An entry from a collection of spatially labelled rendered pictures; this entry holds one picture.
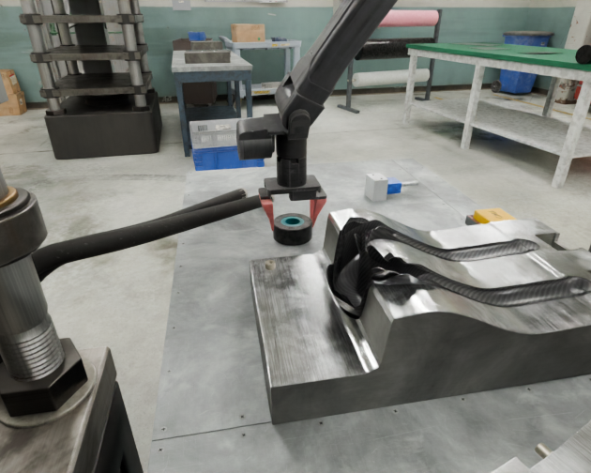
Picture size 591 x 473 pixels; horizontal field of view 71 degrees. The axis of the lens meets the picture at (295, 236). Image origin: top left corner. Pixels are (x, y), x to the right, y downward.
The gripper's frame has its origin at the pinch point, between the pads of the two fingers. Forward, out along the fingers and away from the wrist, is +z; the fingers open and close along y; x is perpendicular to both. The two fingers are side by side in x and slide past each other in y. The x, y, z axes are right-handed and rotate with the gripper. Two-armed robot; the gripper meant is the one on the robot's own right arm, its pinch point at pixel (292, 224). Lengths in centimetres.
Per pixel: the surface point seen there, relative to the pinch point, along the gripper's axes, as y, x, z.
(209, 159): 22, -275, 73
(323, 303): 1.4, 30.8, -3.6
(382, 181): -24.4, -13.9, -2.0
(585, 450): -15, 57, -6
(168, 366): 22.3, 32.4, 2.2
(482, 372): -14.6, 43.7, -1.0
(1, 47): 285, -594, 4
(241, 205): 9.7, -4.8, -2.8
